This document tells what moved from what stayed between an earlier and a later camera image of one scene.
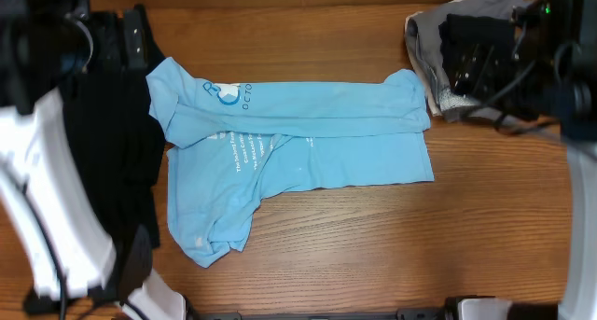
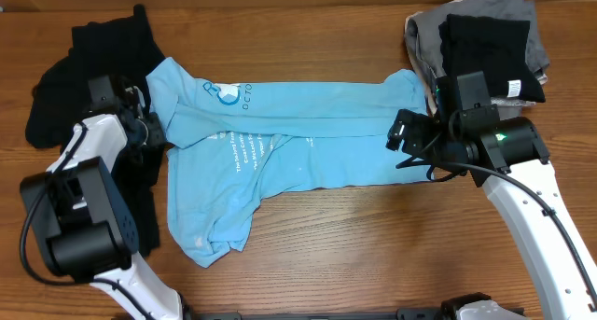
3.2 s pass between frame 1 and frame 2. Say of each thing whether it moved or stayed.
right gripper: moved
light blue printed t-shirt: stayed
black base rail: stayed
